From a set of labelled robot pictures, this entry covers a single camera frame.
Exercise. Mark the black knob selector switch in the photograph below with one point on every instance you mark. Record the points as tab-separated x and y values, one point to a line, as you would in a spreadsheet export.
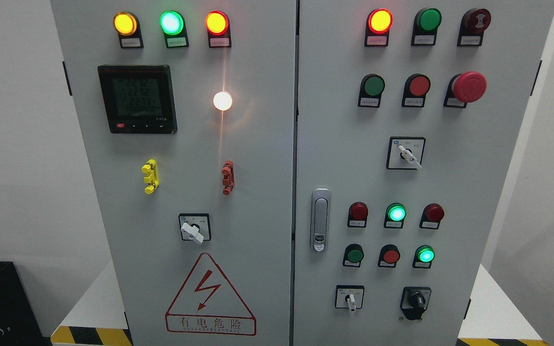
415	302

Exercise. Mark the green indicator lamp top left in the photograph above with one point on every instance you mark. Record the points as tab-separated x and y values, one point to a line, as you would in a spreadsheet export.
174	29

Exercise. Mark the lit green push button lower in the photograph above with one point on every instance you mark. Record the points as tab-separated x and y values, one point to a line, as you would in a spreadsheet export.
423	257

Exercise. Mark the red-rimmed lit lamp right door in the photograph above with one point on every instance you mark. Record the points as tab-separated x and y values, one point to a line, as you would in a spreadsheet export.
377	29

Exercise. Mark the left grey cabinet door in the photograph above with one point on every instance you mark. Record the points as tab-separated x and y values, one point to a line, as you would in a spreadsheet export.
252	226

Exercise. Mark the grey cabinet door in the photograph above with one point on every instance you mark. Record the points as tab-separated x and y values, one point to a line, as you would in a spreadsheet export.
252	226
344	148

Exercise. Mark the red push button row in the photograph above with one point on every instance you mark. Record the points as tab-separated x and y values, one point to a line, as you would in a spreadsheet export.
389	256
415	89

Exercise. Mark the white-handled selector switch upper right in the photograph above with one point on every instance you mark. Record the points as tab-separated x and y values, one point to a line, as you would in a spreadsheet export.
405	153

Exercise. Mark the green push button row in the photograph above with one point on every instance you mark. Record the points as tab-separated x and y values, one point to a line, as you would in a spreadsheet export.
353	256
371	89

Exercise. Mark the red-rimmed lit lamp left door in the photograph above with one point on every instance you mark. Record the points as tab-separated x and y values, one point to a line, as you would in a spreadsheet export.
218	33

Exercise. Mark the white-handled selector switch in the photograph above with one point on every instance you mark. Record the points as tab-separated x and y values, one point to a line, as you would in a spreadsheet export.
349	297
405	153

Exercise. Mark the dark red lamp middle right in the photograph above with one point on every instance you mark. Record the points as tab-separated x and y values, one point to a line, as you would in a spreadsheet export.
431	217

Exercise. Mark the dark red lamp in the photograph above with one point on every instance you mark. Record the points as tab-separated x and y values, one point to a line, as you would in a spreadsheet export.
357	215
431	217

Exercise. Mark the red push button upper row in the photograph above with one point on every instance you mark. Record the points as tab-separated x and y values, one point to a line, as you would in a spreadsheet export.
415	89

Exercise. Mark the yellow indicator lamp top left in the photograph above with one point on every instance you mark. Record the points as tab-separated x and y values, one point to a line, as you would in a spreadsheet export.
128	30

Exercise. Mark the lit green lamp middle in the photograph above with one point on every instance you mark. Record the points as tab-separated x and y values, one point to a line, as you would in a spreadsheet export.
395	216

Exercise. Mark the white-handled selector switch left door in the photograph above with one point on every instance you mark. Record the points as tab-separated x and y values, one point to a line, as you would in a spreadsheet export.
195	227

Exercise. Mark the red-rimmed lit lamp door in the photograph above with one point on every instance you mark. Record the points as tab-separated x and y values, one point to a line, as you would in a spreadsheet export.
377	29
218	33

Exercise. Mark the green push button upper row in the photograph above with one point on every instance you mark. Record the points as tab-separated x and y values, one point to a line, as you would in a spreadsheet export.
371	89

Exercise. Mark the dark red lamp middle left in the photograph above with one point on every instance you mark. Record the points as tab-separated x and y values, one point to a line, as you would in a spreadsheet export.
357	215

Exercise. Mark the green push button lower row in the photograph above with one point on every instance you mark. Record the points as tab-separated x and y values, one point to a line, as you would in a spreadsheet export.
353	256

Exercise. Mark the white lit indicator lamp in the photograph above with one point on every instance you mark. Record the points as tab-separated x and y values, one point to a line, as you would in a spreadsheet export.
222	101

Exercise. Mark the silver cabinet door latch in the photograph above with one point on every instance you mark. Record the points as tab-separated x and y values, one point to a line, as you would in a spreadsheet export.
319	225

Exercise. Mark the black digital power meter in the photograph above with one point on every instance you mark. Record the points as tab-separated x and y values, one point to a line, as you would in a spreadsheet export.
138	99

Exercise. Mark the red electric hazard warning sticker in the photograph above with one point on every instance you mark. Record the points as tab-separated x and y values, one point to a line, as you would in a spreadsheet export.
207	303

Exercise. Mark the right grey cabinet door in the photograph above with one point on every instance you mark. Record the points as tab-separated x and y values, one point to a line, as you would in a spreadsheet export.
344	148

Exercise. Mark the yellow terminal connector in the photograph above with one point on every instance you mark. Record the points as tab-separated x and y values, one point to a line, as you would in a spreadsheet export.
151	177

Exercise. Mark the red terminal connector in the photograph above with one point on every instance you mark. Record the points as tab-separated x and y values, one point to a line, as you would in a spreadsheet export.
228	180

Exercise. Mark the white-handled selector switch lower right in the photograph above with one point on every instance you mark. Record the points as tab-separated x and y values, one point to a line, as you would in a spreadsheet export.
349	297

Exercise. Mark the red mushroom emergency stop button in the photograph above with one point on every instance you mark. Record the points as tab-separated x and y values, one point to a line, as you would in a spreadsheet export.
465	88

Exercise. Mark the red black buzzer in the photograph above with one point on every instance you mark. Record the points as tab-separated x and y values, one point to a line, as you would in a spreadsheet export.
472	26

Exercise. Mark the dark green lamp top right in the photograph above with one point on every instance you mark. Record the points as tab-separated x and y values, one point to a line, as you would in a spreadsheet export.
425	27

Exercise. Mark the red push button lower row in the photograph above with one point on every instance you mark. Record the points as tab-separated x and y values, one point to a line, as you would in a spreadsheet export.
389	256

